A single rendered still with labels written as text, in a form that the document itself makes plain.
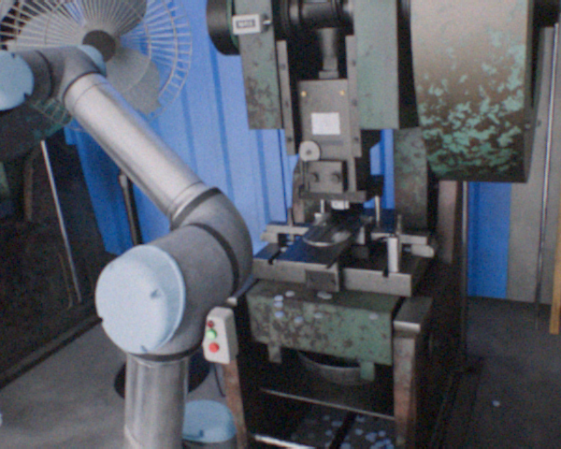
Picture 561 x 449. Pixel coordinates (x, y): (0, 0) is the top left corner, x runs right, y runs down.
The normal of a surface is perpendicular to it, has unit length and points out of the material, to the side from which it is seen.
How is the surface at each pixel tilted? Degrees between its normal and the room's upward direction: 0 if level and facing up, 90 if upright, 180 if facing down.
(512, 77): 110
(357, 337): 90
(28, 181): 73
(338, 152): 90
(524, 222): 90
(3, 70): 84
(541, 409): 0
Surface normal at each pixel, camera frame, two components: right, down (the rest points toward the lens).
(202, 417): -0.02, -0.97
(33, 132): 0.88, 0.08
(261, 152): 0.47, 0.26
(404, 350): -0.43, 0.34
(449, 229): -0.44, 0.06
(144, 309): -0.57, 0.19
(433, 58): -0.39, 0.55
